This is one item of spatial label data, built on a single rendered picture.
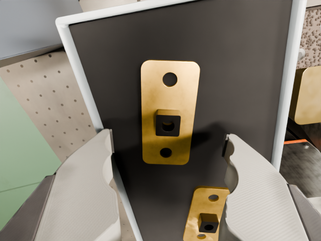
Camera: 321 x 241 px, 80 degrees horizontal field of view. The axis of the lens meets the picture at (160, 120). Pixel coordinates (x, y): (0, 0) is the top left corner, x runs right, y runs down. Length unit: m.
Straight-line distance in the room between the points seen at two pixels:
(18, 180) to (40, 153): 0.45
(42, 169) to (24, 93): 1.35
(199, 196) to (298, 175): 0.20
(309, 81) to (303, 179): 0.15
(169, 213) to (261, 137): 0.12
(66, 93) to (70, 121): 0.10
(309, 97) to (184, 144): 0.17
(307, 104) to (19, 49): 0.38
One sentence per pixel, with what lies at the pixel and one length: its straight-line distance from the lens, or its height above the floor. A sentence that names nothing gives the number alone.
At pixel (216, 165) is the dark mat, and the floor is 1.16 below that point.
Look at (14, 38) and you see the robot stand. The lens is 0.35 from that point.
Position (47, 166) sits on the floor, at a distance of 2.01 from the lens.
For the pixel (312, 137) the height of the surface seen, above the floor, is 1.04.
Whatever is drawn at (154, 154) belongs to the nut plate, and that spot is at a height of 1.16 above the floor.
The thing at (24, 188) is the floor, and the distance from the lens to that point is 2.34.
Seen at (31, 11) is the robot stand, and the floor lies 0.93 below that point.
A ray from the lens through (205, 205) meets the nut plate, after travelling 0.21.
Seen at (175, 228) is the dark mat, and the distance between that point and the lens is 0.24.
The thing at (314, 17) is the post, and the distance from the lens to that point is 0.23.
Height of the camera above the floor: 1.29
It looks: 62 degrees down
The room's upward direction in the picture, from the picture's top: 177 degrees counter-clockwise
